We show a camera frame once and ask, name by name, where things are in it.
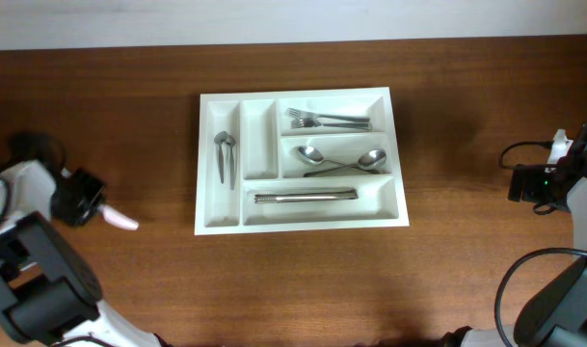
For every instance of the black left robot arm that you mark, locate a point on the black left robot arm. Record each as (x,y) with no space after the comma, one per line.
(48,293)

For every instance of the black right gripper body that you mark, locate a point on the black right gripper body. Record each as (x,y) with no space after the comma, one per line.
(536,186)

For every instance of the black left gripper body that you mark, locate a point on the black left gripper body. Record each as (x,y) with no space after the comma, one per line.
(80,196)

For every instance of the metal fork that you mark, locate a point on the metal fork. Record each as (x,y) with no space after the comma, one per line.
(301,114)
(302,123)

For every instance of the white plastic cutlery tray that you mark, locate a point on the white plastic cutlery tray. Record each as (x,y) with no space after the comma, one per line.
(267,163)

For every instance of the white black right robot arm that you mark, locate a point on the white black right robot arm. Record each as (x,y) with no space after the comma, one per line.
(557,314)

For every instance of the pink plastic knife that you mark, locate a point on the pink plastic knife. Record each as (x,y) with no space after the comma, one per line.
(116,219)

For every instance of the metal spoon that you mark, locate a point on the metal spoon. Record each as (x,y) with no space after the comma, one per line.
(311,155)
(371,160)

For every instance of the small metal teaspoon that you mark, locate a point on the small metal teaspoon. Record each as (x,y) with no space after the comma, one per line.
(219,139)
(231,143)

